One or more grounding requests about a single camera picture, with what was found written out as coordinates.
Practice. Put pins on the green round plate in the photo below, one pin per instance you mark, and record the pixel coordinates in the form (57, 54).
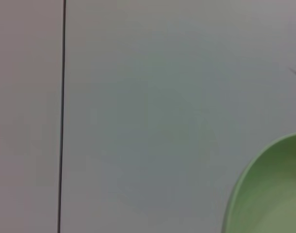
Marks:
(271, 189)

